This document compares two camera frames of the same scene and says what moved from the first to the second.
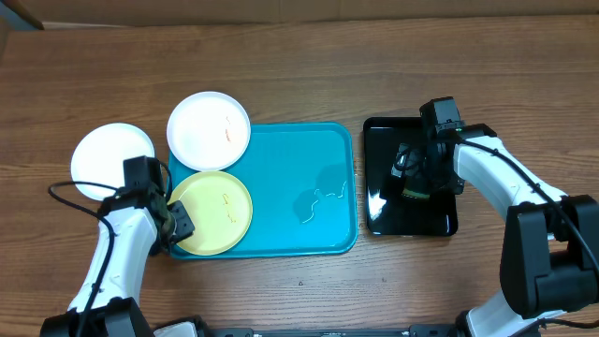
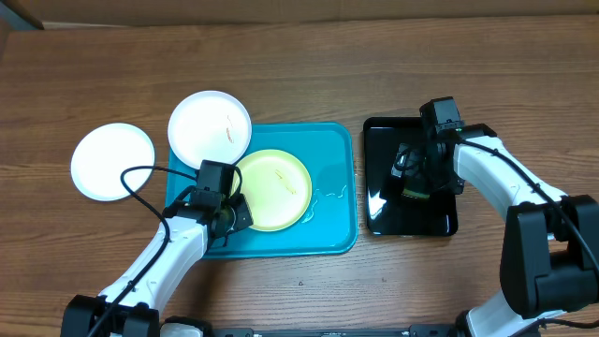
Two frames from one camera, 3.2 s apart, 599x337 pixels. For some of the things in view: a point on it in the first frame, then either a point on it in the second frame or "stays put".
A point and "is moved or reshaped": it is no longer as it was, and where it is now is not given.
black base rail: x=430 y=330 stays put
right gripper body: x=424 y=172 stays put
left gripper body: x=178 y=230 to x=241 y=215
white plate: x=208 y=130 stays put
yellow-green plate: x=220 y=209 is moved or reshaped
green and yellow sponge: x=414 y=194 stays put
